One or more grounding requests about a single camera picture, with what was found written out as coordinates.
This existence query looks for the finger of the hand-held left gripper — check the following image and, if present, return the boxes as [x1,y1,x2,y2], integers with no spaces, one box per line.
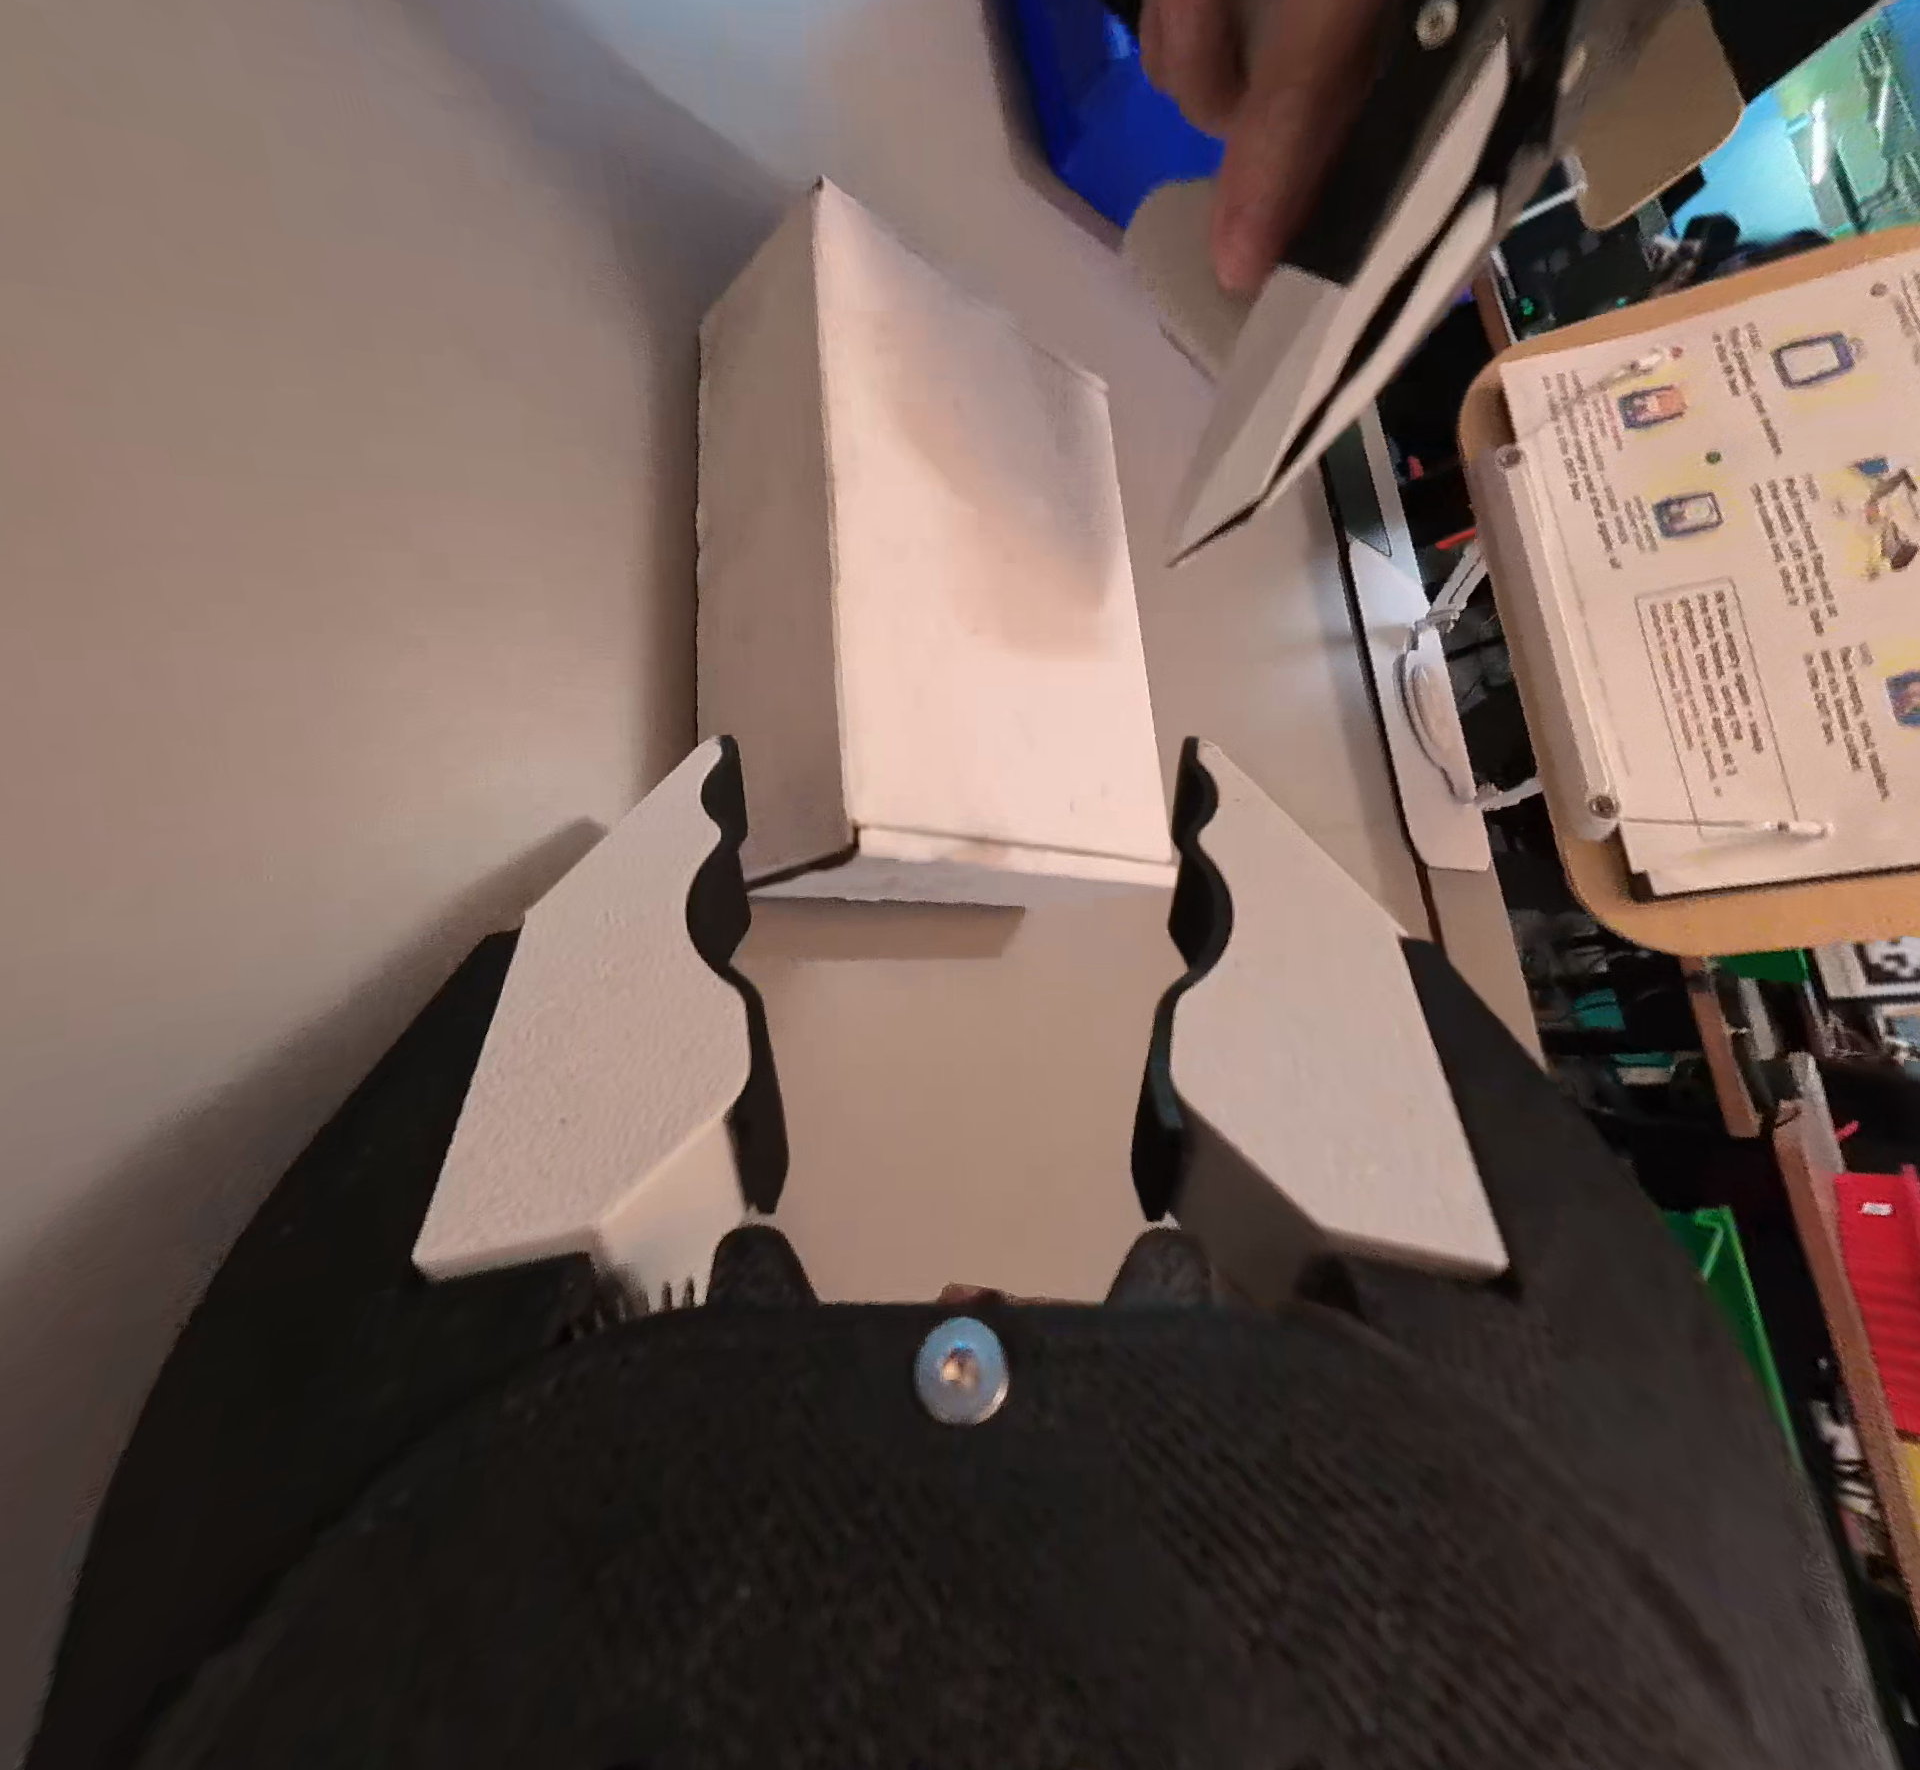
[1169,44,1513,564]
[1264,198,1498,516]

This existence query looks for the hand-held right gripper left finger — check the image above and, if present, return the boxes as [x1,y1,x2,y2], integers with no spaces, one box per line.
[409,734,794,1299]

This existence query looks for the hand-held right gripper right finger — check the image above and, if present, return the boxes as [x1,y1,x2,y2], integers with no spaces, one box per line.
[1129,738,1513,1303]

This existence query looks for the blue plastic bin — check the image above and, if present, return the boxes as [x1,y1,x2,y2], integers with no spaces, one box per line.
[967,0,1226,226]

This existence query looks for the white cardboard mailer box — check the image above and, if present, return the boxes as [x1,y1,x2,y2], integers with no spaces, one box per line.
[694,178,1177,909]

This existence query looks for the grey desk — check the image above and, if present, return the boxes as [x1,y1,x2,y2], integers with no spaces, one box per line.
[0,0,1442,1770]

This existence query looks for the person's left hand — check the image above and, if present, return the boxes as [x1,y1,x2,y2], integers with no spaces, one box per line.
[1138,0,1503,297]

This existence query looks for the wooden board on stand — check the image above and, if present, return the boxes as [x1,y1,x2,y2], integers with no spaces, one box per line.
[1560,0,1749,235]

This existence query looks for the wooden instruction board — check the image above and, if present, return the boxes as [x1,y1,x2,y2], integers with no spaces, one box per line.
[1457,228,1920,959]

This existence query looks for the small green bin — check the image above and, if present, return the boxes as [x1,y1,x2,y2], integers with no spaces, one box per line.
[1665,1203,1800,1458]

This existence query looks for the red plastic bin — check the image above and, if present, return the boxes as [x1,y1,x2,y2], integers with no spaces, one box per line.
[1832,1166,1920,1440]

